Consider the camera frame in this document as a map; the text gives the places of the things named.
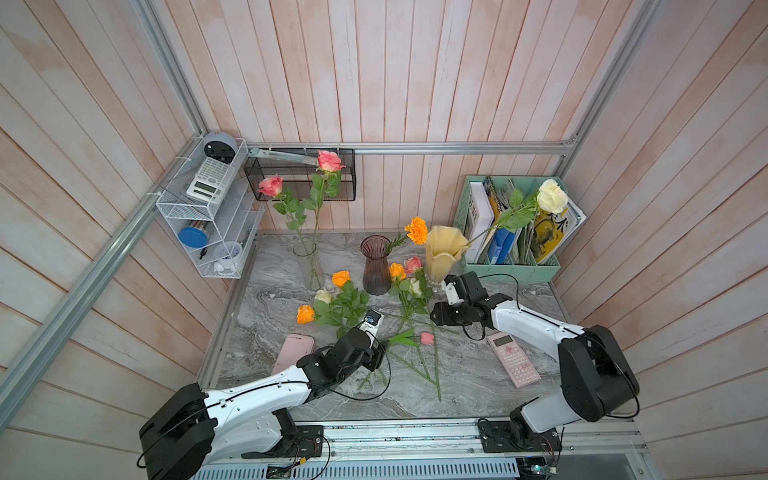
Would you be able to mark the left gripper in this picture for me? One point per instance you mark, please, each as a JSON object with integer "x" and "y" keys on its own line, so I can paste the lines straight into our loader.
{"x": 376, "y": 356}

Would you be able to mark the large orange rose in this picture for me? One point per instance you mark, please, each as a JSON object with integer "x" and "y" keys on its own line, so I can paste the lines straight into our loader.
{"x": 324, "y": 315}

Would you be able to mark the white cup on shelf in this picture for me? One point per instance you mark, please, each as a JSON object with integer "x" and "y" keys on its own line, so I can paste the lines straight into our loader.
{"x": 227, "y": 255}

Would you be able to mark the black wire basket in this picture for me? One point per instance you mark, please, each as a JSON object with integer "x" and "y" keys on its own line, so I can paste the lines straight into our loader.
{"x": 297, "y": 175}

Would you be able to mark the white book in organizer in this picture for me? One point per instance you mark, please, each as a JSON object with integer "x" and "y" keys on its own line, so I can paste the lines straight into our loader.
{"x": 480, "y": 218}

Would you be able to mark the pink tulip flower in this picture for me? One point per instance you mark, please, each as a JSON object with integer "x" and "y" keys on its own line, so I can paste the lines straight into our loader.
{"x": 412, "y": 338}

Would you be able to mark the green file organizer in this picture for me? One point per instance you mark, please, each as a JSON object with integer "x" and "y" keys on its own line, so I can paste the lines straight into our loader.
{"x": 510, "y": 255}

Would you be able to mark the purple glass vase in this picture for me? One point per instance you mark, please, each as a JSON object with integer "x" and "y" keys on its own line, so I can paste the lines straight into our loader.
{"x": 376, "y": 276}

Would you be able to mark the white wire shelf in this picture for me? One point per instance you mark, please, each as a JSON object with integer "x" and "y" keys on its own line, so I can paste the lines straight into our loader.
{"x": 236, "y": 218}

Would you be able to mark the white calculator on shelf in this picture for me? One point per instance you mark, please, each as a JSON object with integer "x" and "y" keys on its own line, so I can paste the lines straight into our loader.
{"x": 211, "y": 181}

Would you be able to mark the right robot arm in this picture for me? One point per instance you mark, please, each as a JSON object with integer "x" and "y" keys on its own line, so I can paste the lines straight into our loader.
{"x": 595, "y": 377}

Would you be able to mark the pink rose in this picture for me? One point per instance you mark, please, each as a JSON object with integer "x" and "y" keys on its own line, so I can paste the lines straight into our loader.
{"x": 411, "y": 307}
{"x": 325, "y": 183}

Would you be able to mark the yellow glass vase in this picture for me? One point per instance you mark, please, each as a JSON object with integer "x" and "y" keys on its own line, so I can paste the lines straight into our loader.
{"x": 444, "y": 248}

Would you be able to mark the orange marigold flower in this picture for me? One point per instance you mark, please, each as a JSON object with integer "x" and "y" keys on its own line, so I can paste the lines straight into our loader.
{"x": 416, "y": 231}

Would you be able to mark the pink pencil case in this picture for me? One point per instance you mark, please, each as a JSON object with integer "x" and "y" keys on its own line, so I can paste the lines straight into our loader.
{"x": 295, "y": 347}

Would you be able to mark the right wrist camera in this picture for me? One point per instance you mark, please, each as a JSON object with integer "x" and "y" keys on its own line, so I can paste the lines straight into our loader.
{"x": 464, "y": 288}

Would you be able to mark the small orange rose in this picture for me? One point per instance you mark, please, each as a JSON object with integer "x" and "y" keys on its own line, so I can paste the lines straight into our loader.
{"x": 340, "y": 278}

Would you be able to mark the cream white rose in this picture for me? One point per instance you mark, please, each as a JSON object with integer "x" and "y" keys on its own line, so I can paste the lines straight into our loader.
{"x": 550, "y": 198}

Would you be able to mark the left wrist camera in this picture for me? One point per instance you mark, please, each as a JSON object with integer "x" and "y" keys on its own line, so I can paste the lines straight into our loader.
{"x": 371, "y": 322}

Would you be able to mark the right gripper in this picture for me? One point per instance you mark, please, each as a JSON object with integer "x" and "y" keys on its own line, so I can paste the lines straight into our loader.
{"x": 441, "y": 316}

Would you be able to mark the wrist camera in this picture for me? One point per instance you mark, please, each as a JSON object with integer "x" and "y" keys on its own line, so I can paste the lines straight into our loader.
{"x": 371, "y": 322}
{"x": 464, "y": 288}

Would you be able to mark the yellow magazine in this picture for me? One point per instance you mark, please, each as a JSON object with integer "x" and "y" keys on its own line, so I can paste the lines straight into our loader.
{"x": 551, "y": 230}

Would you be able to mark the pink calculator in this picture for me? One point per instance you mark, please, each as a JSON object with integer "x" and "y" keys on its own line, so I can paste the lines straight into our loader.
{"x": 514, "y": 360}

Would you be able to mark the clear glass vase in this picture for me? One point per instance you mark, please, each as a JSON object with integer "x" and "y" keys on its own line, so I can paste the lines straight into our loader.
{"x": 306, "y": 254}

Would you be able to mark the pink rose flower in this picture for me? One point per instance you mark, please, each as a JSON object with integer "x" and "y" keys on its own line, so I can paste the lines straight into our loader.
{"x": 286, "y": 204}

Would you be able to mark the blue lid jar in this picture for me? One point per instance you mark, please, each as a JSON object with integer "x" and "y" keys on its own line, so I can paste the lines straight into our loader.
{"x": 194, "y": 234}

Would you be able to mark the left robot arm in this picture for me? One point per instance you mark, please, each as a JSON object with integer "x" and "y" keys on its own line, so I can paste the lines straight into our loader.
{"x": 196, "y": 427}

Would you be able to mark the round black white device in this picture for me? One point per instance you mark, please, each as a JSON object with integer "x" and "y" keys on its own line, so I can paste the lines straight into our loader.
{"x": 220, "y": 146}

